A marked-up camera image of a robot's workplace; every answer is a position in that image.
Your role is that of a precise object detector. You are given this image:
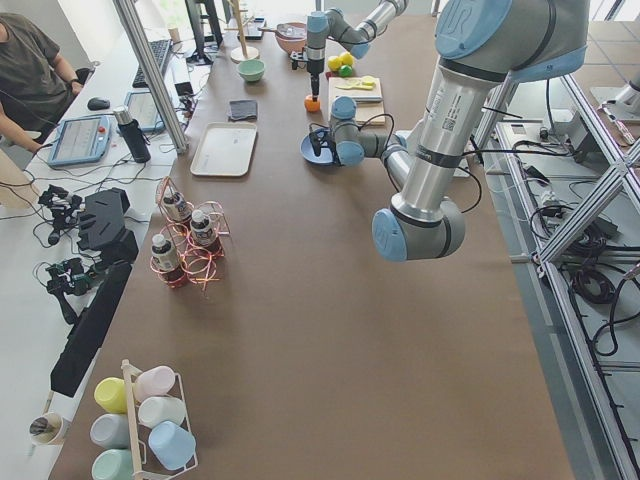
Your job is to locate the blue teach pendant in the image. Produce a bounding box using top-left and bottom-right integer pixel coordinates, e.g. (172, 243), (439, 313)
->
(124, 91), (164, 133)
(47, 115), (111, 167)

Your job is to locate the blue round plate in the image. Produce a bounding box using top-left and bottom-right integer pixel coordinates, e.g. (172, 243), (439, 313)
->
(300, 136), (334, 166)

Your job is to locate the yellow plastic cup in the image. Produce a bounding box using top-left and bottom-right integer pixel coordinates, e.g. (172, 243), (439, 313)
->
(94, 377), (127, 414)

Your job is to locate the white cup rack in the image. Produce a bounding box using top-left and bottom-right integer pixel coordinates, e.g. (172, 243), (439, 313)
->
(121, 359), (199, 479)

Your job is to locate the grey folded cloth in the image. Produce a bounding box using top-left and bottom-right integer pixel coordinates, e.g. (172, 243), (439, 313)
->
(228, 99), (258, 121)

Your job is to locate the wooden cutting board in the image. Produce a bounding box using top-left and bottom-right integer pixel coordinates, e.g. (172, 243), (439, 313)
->
(328, 76), (385, 125)

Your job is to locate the white plastic cup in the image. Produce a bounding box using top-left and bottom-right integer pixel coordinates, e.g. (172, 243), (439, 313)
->
(138, 396), (186, 428)

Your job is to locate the orange fruit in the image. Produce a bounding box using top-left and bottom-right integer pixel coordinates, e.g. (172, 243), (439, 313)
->
(304, 94), (321, 113)

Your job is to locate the pink plastic cup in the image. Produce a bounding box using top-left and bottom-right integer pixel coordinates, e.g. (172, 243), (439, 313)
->
(133, 365), (176, 402)

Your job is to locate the blue plastic cup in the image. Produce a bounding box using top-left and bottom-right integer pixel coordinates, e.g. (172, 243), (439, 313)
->
(148, 421), (196, 470)

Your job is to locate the cream plastic tray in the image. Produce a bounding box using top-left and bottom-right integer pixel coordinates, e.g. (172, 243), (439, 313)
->
(190, 122), (257, 177)

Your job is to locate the black computer mouse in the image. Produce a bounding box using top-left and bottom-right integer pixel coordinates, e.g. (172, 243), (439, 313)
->
(87, 97), (111, 111)

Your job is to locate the green plastic cup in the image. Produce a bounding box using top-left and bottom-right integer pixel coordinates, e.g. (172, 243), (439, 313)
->
(91, 449), (133, 480)

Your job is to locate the pink bowl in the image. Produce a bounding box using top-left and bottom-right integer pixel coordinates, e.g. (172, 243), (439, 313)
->
(275, 22), (307, 54)

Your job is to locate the green lime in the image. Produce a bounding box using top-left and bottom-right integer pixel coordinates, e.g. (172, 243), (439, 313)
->
(337, 65), (353, 78)

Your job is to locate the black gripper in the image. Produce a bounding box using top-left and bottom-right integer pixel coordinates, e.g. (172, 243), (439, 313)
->
(307, 126), (333, 155)
(290, 47), (325, 95)

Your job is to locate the green bowl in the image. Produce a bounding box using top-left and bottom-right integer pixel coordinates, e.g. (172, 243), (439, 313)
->
(237, 59), (265, 83)

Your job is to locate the dark drink bottle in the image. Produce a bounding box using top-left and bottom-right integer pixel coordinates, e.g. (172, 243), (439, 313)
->
(162, 191), (193, 227)
(151, 233), (188, 288)
(190, 209), (224, 258)

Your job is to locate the grey plastic cup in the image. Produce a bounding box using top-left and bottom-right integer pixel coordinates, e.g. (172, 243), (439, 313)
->
(90, 413), (130, 449)

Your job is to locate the seated person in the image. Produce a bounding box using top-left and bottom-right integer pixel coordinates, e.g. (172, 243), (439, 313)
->
(1, 13), (88, 154)

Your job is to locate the paper cup with pens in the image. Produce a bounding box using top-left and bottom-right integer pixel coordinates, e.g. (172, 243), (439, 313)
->
(29, 412), (66, 446)

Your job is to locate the wooden cup stand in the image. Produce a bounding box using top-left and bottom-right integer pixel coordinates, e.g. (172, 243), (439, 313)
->
(226, 0), (260, 64)

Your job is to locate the black keyboard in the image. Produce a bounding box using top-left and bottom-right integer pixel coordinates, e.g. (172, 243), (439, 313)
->
(131, 38), (174, 89)

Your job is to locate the yellow lemon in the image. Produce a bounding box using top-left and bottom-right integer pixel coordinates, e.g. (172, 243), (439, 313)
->
(327, 56), (342, 72)
(339, 51), (354, 66)

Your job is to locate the copper wire bottle rack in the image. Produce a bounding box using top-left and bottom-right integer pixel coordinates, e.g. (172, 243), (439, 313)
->
(149, 177), (230, 290)

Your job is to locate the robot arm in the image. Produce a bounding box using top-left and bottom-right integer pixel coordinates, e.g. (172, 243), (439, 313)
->
(308, 0), (589, 262)
(303, 0), (409, 100)

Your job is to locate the black thermos bottle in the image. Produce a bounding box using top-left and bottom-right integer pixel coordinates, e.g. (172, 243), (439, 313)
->
(113, 105), (151, 163)

